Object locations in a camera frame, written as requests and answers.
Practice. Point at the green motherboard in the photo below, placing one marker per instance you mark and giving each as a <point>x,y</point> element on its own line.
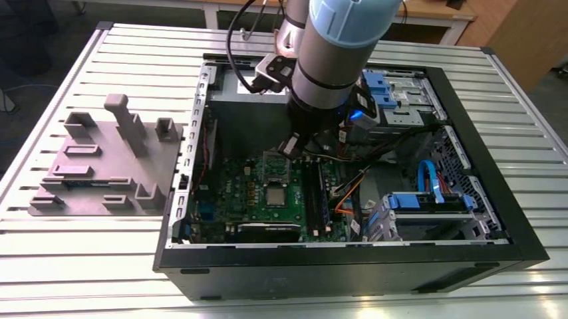
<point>237,186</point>

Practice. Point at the grey plastic parts rack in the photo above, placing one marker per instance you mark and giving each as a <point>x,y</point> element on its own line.
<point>111,159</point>

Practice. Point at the CPU socket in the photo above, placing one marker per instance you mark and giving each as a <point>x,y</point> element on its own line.
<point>265,207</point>

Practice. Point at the silver square CPU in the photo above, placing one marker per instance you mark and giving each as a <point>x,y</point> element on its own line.
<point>277,197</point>

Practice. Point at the black open PC case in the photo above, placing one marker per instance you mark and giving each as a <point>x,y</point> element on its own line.
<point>354,269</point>

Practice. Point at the hard disk in blue carrier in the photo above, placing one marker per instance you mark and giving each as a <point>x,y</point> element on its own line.
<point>405,201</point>

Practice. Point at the blue expansion slot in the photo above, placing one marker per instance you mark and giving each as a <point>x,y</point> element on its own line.
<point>206,212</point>

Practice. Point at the brown wooden cabinet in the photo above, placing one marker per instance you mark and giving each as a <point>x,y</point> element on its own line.
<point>532,40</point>

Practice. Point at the grey power supply unit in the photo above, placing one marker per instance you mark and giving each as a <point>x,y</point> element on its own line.
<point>249,126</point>

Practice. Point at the wooden desk white frame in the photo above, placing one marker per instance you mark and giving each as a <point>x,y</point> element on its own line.
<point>444,10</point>

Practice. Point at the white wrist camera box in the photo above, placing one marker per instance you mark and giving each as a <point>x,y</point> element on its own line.
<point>273,68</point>

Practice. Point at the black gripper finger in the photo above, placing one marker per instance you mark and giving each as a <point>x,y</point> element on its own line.
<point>290,148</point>

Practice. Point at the blue green RAM stick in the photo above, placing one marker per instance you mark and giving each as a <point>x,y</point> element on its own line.
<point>86,183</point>

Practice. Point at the black graphics card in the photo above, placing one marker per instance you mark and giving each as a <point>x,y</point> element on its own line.
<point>266,232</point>

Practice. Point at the blue plastic drive latch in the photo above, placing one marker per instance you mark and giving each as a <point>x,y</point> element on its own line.
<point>377,81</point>
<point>386,101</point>

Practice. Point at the silver metal drive cage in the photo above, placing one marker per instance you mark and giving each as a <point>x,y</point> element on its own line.
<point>400,118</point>

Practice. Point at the thin metal locking lever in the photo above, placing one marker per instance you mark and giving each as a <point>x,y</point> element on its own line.
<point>289,171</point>

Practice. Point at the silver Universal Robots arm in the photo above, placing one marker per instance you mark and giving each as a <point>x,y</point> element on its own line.
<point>333,66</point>

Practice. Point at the silver metal disk bay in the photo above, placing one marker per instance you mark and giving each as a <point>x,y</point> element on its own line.
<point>434,216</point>

